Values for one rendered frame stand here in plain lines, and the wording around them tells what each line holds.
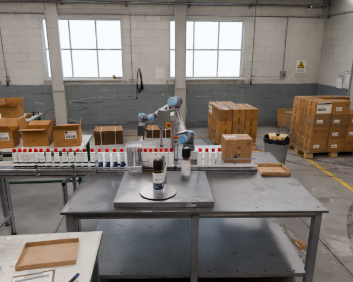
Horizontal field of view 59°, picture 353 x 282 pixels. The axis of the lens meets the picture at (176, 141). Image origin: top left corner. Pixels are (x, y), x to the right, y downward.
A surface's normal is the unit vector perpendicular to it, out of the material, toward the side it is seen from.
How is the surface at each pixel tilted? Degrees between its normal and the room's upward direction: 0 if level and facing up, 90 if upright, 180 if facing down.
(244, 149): 90
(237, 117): 91
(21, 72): 90
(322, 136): 92
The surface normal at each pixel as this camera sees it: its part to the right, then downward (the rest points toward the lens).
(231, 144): 0.03, 0.28
